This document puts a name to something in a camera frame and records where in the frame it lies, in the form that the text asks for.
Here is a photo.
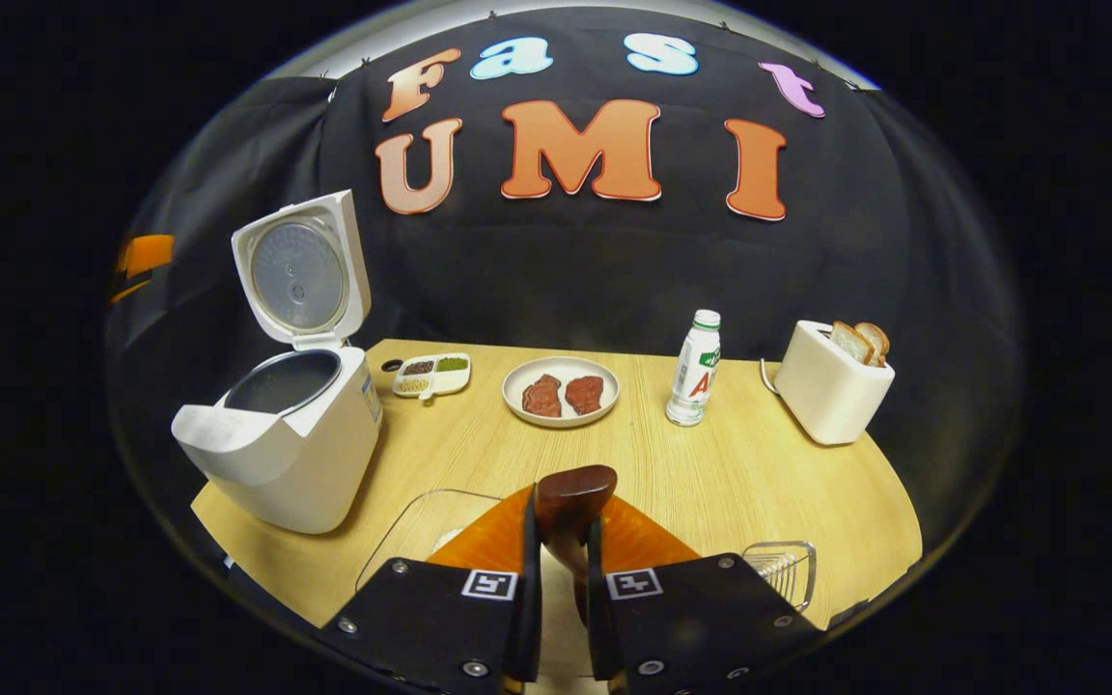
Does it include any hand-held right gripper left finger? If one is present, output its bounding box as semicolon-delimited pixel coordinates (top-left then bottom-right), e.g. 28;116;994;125
319;483;543;695

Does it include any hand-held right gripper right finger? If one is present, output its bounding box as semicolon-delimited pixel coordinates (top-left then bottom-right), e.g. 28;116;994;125
586;492;823;695

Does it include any brown wooden spoon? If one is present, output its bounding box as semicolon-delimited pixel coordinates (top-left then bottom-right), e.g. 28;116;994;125
533;464;620;625

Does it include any metal wire chopstick holder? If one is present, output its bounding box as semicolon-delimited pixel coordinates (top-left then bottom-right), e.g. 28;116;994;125
741;540;819;615

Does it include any white rice cooker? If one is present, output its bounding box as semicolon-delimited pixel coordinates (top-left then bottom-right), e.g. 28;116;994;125
170;189;385;536

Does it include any clear rice container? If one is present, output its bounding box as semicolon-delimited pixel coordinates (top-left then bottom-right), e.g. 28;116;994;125
354;488;520;601

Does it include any red meat piece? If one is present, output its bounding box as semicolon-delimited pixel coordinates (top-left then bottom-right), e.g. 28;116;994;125
564;375;606;417
520;374;565;419

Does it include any white round plate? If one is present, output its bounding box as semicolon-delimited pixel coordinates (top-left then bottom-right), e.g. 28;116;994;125
501;355;622;430

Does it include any white drink bottle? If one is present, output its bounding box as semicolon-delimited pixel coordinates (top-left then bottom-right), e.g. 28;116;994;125
665;309;723;428

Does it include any white divided condiment dish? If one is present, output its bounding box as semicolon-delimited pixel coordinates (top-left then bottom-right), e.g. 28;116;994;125
390;352;473;402

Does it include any white toaster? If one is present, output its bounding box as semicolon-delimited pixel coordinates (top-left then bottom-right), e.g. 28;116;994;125
761;320;897;447

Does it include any black backdrop cloth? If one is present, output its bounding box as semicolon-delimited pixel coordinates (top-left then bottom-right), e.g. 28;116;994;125
107;5;1022;546

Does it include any toast slice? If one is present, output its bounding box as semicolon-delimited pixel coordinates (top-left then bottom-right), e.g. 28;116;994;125
827;321;875;367
855;322;892;369

